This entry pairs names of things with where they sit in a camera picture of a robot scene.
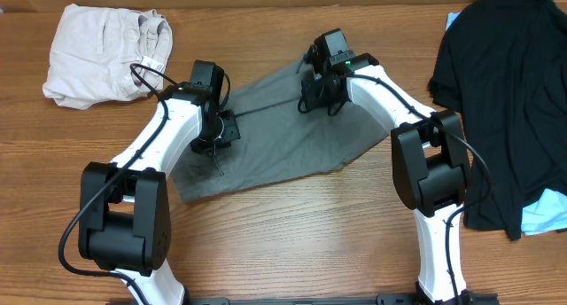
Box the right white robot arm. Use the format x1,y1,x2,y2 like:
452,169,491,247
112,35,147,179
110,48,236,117
298,51,473,304

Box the black t-shirt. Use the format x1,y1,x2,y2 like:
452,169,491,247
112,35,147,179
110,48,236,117
427,0,567,242

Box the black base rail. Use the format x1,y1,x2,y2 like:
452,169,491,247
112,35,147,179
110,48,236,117
176,292,501,305

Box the light blue garment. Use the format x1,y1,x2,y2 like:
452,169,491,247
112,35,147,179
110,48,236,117
445,11,567,238

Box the folded beige shorts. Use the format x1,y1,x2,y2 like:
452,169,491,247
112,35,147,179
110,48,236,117
43,4,173,110

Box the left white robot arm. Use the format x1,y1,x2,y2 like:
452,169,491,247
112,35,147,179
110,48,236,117
78,81,226,304

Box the grey shorts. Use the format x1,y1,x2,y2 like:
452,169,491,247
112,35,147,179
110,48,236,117
171,62,388,203

